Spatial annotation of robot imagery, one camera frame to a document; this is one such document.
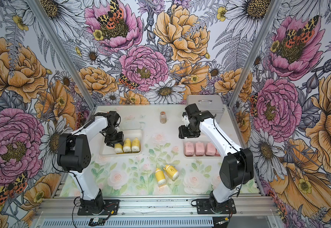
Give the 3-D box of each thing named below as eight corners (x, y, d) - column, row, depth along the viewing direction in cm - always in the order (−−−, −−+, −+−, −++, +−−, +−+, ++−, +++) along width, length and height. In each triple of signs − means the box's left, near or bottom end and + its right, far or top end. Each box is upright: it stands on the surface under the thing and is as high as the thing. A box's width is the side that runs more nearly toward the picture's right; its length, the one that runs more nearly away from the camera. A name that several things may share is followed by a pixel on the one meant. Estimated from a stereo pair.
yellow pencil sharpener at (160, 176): (160, 188, 82) (159, 184, 76) (154, 174, 87) (153, 169, 81) (167, 184, 84) (167, 180, 78) (161, 171, 89) (160, 166, 82)
